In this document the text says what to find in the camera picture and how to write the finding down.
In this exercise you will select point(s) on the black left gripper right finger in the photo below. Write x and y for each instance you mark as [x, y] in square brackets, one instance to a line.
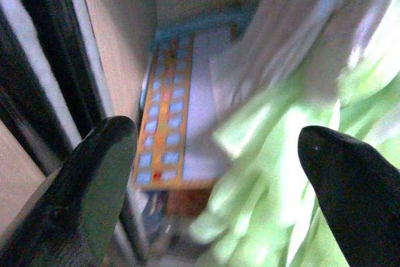
[353, 192]

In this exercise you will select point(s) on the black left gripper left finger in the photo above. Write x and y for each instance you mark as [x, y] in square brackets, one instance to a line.
[78, 192]

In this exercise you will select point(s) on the light green cloth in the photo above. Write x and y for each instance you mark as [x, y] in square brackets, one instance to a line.
[259, 170]

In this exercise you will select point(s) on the orange blue checkered board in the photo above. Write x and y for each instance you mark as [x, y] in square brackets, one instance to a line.
[162, 123]

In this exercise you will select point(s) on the white garment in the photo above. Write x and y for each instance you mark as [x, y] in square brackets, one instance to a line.
[281, 45]

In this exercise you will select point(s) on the black wooden frame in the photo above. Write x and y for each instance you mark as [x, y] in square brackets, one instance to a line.
[47, 29]

